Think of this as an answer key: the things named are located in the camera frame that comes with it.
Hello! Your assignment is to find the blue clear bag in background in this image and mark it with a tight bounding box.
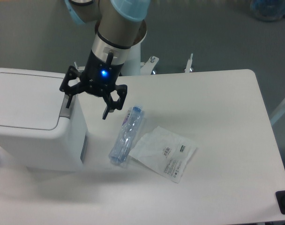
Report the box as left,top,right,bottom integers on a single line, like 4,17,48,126
249,0,285,22

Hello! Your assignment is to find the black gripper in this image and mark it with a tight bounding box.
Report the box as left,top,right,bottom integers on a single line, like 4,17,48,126
59,49,128,120

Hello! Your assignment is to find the white plastic packaging bag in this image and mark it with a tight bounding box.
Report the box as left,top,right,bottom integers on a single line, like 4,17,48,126
129,126,197,183

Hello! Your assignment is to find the crushed clear plastic bottle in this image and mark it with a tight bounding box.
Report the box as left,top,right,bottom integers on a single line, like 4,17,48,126
108,105,143,165

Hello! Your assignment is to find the white push-lid trash can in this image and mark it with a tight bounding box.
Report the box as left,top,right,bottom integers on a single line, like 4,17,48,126
0,68,88,172

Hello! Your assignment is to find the white pedestal base frame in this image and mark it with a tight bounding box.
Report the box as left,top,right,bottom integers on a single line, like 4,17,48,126
73,53,195,77

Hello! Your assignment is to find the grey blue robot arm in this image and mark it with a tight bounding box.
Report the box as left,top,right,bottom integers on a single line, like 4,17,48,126
60,0,150,119

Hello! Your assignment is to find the white frame at right edge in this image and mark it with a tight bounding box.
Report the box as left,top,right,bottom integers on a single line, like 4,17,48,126
270,98,285,126

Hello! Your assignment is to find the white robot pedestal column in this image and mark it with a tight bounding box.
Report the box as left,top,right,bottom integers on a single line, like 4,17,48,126
121,20,147,76

